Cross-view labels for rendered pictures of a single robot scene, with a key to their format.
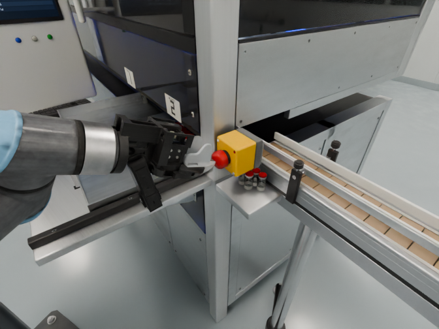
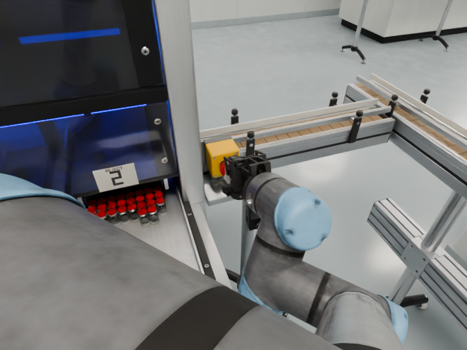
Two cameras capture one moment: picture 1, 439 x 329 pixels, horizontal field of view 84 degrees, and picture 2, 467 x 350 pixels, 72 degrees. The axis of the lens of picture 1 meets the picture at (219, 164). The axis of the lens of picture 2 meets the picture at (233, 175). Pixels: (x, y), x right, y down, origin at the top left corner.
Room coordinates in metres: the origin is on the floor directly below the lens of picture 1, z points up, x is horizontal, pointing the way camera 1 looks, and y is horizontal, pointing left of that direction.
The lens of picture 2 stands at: (0.24, 0.56, 1.48)
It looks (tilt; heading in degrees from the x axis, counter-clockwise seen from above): 40 degrees down; 287
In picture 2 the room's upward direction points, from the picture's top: straight up
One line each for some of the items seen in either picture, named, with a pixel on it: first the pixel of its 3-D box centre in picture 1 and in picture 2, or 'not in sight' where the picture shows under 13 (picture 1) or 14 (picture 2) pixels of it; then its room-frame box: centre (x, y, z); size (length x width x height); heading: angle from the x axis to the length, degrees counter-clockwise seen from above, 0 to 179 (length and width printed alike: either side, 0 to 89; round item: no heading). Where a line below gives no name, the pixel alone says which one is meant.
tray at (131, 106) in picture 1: (113, 114); not in sight; (0.86, 0.40, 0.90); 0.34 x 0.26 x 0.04; 126
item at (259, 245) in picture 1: (189, 128); not in sight; (1.61, 0.22, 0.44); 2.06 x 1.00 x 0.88; 36
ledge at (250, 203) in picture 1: (252, 189); (223, 182); (0.47, -0.08, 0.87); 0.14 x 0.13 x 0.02; 126
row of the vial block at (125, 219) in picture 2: not in sight; (128, 214); (0.63, 0.13, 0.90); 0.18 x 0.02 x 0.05; 36
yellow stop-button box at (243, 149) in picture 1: (238, 151); (222, 156); (0.45, -0.04, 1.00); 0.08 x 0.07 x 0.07; 126
